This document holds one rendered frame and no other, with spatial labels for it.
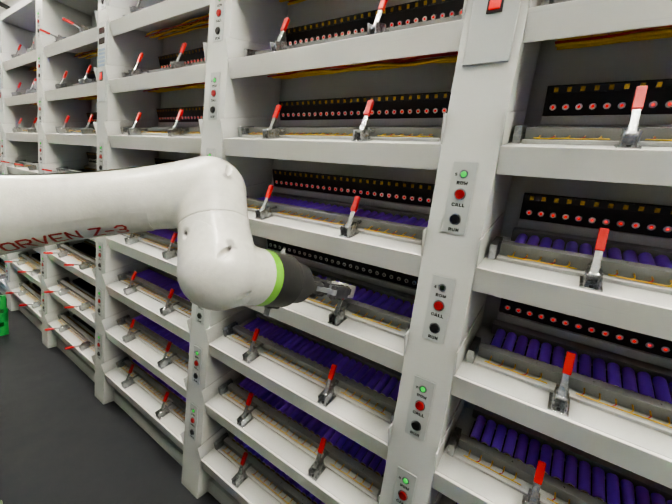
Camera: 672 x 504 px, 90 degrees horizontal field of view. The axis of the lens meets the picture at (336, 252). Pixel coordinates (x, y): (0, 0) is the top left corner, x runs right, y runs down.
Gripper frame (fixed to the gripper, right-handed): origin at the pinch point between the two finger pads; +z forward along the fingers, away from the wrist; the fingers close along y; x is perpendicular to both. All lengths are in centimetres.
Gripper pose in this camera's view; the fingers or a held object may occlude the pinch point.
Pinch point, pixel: (342, 289)
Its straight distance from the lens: 76.9
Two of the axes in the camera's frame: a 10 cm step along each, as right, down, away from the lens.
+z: 5.2, 1.7, 8.4
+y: 8.2, 2.0, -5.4
